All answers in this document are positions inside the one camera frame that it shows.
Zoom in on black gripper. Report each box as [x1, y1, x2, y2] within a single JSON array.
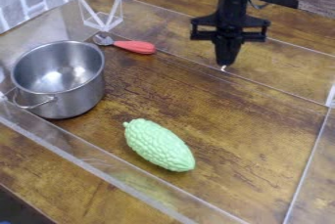
[[190, 13, 270, 66]]

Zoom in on stainless steel pot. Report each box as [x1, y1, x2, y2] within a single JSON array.
[[10, 40, 104, 119]]

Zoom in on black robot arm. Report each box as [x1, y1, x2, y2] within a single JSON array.
[[190, 0, 270, 67]]

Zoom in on orange spoon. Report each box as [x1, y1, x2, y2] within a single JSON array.
[[92, 34, 155, 55]]

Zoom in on green bitter gourd toy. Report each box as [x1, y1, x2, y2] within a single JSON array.
[[123, 118, 195, 172]]

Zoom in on clear acrylic tray walls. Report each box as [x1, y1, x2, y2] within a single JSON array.
[[0, 0, 335, 224]]

